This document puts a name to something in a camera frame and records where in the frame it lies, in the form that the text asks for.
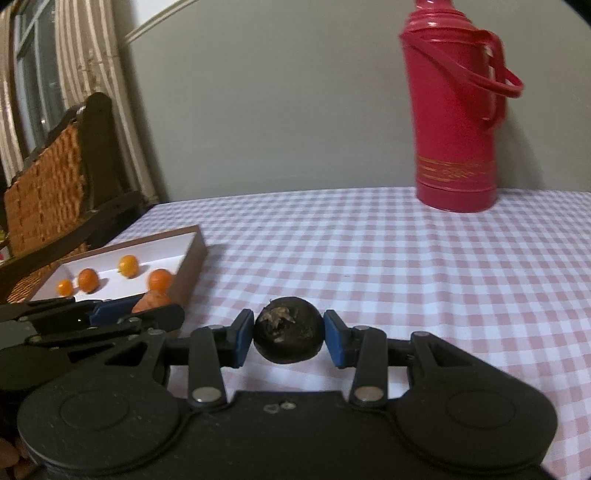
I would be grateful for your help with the small orange kumquat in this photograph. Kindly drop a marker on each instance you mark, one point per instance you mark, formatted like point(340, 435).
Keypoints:
point(128, 266)
point(64, 287)

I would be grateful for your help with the beige striped curtain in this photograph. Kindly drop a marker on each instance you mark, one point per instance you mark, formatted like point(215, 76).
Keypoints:
point(87, 46)

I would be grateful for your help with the dark window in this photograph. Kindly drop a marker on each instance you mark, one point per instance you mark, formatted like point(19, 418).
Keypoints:
point(37, 78)

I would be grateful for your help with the dark wooden woven chair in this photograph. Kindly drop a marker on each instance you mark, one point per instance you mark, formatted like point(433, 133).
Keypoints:
point(97, 138)

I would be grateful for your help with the brown cardboard box white inside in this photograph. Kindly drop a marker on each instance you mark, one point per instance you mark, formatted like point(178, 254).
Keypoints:
point(161, 249)

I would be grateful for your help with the red thermos flask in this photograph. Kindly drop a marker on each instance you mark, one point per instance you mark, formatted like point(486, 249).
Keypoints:
point(452, 138)

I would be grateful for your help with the dark water chestnut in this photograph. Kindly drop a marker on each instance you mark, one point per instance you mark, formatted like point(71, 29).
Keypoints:
point(288, 339)

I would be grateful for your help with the pink white checkered tablecloth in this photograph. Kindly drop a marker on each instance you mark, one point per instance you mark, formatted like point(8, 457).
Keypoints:
point(369, 254)

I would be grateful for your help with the orange carrot piece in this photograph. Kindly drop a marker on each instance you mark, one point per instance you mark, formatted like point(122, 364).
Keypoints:
point(152, 301)

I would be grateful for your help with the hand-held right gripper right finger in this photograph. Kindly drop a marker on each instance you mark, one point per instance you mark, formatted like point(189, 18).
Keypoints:
point(334, 340)

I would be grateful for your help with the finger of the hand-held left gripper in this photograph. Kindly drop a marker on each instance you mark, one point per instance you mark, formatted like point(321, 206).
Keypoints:
point(157, 319)
point(111, 311)

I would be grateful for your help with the person's left hand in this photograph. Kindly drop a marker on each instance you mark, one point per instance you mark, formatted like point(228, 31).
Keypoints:
point(9, 453)

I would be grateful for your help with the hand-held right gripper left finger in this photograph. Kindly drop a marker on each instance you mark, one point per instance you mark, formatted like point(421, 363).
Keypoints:
point(242, 340)

